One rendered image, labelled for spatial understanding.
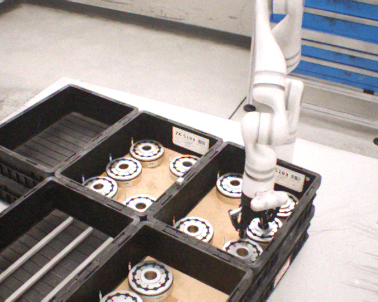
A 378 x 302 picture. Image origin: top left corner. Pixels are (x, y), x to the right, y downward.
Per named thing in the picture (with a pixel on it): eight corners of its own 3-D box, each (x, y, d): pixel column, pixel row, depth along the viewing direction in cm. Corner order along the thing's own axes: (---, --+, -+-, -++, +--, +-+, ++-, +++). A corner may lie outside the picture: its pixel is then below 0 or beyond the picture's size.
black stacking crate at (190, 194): (223, 172, 165) (226, 141, 159) (316, 209, 153) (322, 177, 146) (145, 253, 138) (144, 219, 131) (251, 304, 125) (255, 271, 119)
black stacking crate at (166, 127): (142, 140, 178) (142, 110, 171) (222, 172, 166) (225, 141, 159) (57, 208, 151) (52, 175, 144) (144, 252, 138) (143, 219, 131)
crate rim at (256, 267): (225, 146, 160) (226, 139, 159) (322, 182, 147) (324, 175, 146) (143, 225, 132) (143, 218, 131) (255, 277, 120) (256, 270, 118)
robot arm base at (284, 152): (263, 163, 181) (268, 117, 171) (291, 167, 179) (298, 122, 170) (259, 179, 173) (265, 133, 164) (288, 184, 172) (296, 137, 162)
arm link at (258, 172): (235, 178, 125) (274, 182, 124) (240, 121, 116) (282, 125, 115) (237, 160, 131) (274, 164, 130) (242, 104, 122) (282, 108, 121)
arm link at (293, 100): (307, 76, 161) (299, 126, 170) (275, 70, 163) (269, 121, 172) (302, 89, 153) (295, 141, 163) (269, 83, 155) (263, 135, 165)
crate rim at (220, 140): (142, 114, 173) (142, 108, 171) (225, 146, 160) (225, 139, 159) (52, 181, 145) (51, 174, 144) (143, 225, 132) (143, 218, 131)
